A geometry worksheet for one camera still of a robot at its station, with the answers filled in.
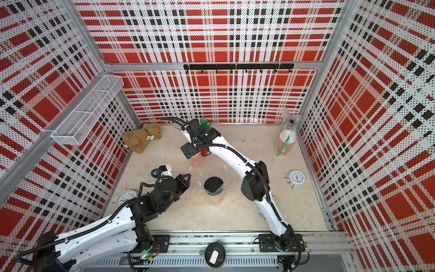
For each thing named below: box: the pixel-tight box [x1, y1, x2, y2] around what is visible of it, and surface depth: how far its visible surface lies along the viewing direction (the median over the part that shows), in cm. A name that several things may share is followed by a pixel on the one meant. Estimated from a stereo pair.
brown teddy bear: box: [122, 123, 162, 155], surface depth 107 cm
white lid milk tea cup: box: [277, 129, 297, 156], surface depth 92 cm
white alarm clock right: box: [283, 170, 306, 189], surface depth 92 cm
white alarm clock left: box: [115, 189, 137, 208], surface depth 86 cm
